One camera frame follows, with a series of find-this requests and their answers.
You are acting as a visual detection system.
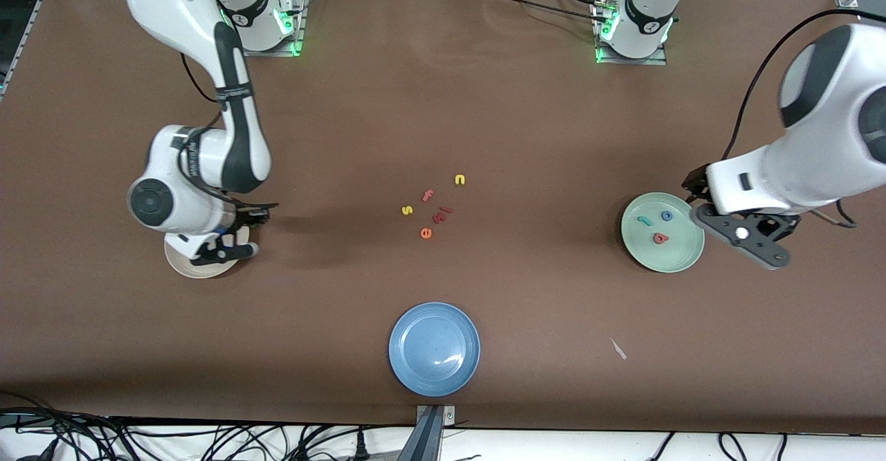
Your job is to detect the light green plate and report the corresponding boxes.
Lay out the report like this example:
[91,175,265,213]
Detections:
[620,192,706,273]

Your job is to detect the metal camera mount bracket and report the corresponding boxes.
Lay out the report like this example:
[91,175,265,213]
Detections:
[396,404,458,461]

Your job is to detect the black cable on table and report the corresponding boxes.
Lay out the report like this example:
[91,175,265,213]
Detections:
[493,0,613,26]

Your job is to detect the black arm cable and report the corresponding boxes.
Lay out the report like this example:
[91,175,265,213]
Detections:
[180,51,222,104]
[722,8,886,230]

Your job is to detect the blue plate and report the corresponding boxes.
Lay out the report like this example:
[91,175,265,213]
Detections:
[388,301,481,398]

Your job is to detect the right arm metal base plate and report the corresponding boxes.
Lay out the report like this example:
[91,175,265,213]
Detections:
[239,0,307,57]

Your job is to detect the brown table cover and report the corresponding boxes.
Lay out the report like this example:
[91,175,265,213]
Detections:
[0,0,886,435]

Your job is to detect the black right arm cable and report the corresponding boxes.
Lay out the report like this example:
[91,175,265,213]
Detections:
[180,51,222,104]

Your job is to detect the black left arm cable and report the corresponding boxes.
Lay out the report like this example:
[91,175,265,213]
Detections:
[722,8,886,230]

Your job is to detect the tangled black cables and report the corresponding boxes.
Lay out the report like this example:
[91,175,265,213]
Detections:
[0,392,409,461]

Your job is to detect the beige brown plate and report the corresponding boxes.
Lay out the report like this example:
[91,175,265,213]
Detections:
[164,236,239,280]

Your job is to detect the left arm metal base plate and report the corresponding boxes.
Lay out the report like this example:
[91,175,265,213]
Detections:
[592,0,669,66]

